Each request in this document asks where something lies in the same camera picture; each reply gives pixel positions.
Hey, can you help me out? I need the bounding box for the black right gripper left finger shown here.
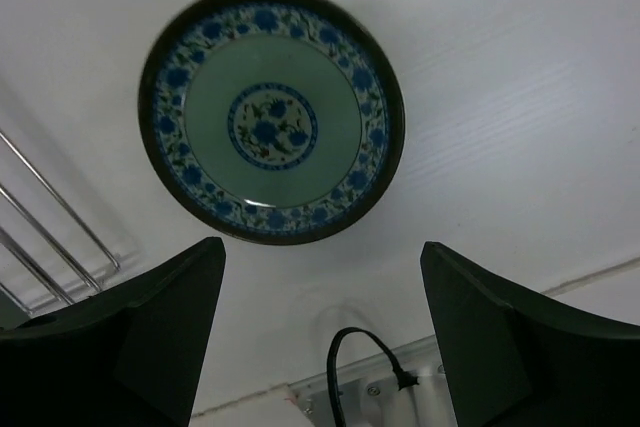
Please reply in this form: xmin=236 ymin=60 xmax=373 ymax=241
xmin=1 ymin=237 xmax=226 ymax=426

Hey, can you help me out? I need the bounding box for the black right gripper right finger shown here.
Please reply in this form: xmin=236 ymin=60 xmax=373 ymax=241
xmin=420 ymin=242 xmax=639 ymax=426

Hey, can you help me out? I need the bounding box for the blue floral green plate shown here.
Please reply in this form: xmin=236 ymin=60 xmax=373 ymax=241
xmin=138 ymin=0 xmax=405 ymax=245

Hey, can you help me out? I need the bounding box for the black right base cable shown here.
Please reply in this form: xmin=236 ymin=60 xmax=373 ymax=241
xmin=326 ymin=326 xmax=420 ymax=427

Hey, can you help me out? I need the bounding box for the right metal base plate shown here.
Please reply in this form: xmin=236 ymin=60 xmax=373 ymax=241
xmin=289 ymin=327 xmax=457 ymax=427

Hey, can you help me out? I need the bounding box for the metal wire dish rack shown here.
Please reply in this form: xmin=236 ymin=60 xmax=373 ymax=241
xmin=1 ymin=133 xmax=125 ymax=317

